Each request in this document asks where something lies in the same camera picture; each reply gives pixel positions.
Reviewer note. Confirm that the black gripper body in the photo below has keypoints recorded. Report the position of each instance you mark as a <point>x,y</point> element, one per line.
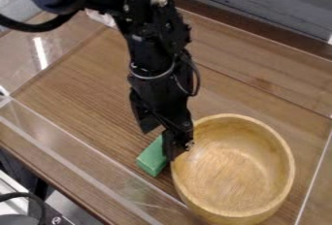
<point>165,91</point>

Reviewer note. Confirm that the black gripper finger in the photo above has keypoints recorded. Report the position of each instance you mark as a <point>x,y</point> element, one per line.
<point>146,120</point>
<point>177,141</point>

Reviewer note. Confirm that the green rectangular block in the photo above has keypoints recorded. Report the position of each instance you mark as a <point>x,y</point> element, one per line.
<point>152,160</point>

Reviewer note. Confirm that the brown wooden bowl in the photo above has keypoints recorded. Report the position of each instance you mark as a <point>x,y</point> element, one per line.
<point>235,177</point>

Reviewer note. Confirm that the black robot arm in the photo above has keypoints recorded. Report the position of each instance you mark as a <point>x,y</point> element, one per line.
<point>152,25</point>

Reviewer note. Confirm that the clear acrylic tray wall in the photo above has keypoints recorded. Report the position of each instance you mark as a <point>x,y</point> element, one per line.
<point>67,125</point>

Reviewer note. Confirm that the clear acrylic corner bracket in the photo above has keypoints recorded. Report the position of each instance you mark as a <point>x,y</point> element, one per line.
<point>105,19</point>

